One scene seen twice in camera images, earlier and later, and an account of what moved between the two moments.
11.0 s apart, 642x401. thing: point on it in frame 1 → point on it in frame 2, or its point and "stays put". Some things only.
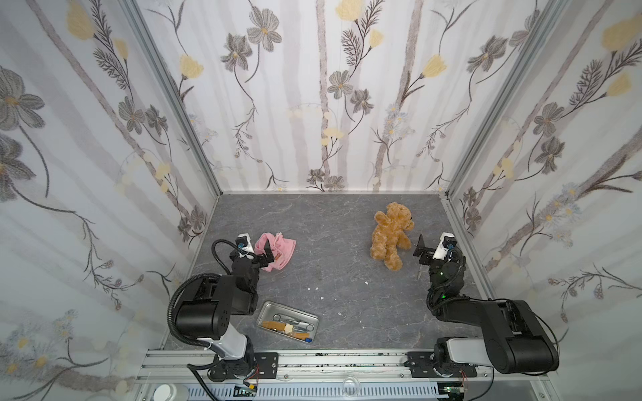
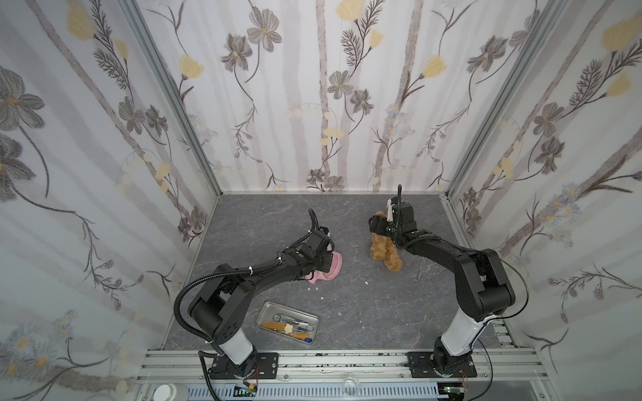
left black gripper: x=262 y=256 → x=322 y=243
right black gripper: x=429 y=253 → x=384 y=225
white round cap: x=170 y=392 stays put
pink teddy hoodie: x=282 y=249 → x=335 y=267
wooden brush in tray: x=287 y=328 stays put
